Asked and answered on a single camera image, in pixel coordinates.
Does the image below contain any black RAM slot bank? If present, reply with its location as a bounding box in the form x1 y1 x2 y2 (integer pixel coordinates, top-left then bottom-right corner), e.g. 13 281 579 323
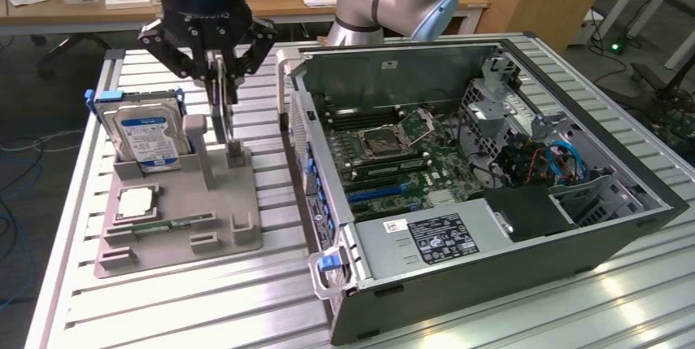
324 105 398 131

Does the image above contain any grey disk bay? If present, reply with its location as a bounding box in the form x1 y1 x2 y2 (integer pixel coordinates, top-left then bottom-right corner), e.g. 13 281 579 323
547 173 656 229

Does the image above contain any blue data wire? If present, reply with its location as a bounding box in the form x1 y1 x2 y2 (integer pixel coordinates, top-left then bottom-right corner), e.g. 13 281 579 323
544 142 588 182

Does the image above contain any hard disk in blue caddy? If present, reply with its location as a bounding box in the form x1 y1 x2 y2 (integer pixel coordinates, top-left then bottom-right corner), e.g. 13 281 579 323
80 85 189 174

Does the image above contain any expansion card with metal bracket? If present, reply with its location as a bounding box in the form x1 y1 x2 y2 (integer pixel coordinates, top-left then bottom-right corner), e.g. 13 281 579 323
208 52 240 146

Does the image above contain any black plastic shroud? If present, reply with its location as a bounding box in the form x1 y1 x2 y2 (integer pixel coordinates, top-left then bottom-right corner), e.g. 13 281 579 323
484 183 580 243

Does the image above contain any white desk frame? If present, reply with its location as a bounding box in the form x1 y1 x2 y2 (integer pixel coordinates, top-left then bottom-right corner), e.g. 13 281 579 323
593 0 695 70

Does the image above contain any black open PC case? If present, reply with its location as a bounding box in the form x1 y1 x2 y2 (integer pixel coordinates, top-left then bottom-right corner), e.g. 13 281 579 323
274 37 691 346

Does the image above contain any silver CPU chip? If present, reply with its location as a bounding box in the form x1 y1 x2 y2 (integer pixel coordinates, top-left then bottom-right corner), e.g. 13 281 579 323
116 190 157 220

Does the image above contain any CPU socket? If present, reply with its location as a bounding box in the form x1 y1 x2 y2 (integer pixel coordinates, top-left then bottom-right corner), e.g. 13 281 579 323
358 124 406 159

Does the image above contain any black internal cable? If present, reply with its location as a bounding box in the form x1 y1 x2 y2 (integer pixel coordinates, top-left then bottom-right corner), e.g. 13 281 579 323
453 112 504 187

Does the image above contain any blue expansion slot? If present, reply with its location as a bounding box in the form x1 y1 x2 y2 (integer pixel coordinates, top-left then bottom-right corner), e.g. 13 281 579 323
346 183 412 204

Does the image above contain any metal socket cover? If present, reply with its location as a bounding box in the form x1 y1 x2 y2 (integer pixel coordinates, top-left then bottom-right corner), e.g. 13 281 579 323
398 107 436 143

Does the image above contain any black office chair base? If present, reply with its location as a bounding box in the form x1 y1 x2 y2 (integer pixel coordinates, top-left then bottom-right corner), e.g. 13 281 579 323
34 31 114 80

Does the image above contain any green motherboard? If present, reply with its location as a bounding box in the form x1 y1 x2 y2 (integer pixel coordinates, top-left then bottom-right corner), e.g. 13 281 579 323
313 94 489 220

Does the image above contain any black RAM stick with label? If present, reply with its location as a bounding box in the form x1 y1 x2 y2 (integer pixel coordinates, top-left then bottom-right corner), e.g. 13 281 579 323
350 156 429 181

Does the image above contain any green RAM stick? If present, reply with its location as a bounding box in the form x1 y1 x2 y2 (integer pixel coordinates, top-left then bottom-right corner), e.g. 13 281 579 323
132 213 212 234

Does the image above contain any grey power supply unit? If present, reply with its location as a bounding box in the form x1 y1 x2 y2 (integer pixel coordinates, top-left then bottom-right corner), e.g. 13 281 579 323
345 198 515 281

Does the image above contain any metal drive cage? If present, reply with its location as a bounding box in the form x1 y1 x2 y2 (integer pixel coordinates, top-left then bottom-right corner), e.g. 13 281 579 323
459 55 545 151

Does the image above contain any grey parts rack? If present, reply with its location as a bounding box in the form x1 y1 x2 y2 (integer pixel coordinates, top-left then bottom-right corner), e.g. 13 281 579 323
92 112 265 281

